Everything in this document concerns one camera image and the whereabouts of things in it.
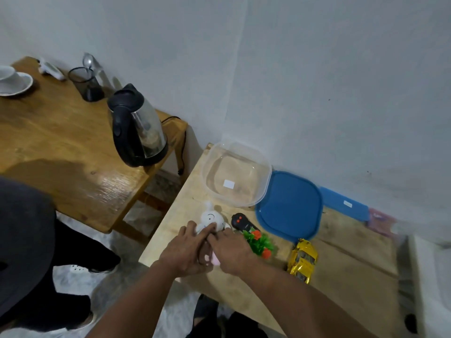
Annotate person's left hand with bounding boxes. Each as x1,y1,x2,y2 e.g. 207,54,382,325
158,221,218,279

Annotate person's right hand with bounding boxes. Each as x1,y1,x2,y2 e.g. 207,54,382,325
206,227,262,277

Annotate white plush toy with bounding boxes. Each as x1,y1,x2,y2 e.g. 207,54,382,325
195,202,232,267

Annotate person's right forearm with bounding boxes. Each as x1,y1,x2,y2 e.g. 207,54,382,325
243,260,379,338

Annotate person's left forearm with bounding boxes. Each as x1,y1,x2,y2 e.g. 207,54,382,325
86,260,177,338

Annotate black remote control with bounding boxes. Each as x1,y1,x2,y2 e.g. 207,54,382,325
231,213,260,233

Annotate green artificial plant red flowers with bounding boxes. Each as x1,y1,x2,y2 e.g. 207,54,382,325
243,229,275,259

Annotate person's black sandal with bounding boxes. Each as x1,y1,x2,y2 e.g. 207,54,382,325
193,294,220,328

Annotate clear plastic container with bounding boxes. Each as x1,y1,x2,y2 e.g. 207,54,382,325
202,141,272,207

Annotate blue square container lid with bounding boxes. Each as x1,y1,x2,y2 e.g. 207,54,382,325
255,170,323,243

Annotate person's black trouser leg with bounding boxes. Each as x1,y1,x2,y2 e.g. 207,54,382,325
186,311,270,338

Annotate yellow toy car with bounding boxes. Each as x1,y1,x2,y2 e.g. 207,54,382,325
287,238,319,285

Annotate light wooden table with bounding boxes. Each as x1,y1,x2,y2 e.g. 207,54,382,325
138,143,409,338

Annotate black steel electric kettle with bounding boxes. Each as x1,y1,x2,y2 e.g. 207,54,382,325
107,83,169,168

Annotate pink plastic packet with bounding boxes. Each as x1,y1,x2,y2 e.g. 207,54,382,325
367,208,399,236

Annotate dark wooden table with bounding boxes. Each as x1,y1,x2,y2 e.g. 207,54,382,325
0,56,188,243

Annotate black mesh cup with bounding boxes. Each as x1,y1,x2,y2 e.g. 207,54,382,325
68,67,105,102

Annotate metal spoon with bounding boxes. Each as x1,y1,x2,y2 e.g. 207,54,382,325
82,53,103,75

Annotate white appliance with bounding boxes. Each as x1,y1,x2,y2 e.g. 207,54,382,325
391,222,451,338

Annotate white handheld gadget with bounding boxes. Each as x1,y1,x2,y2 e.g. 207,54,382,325
38,58,67,81

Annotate white ceramic cup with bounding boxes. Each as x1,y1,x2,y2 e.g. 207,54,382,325
0,65,24,90

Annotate black kettle power cord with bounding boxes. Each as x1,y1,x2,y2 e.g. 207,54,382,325
161,116,186,176

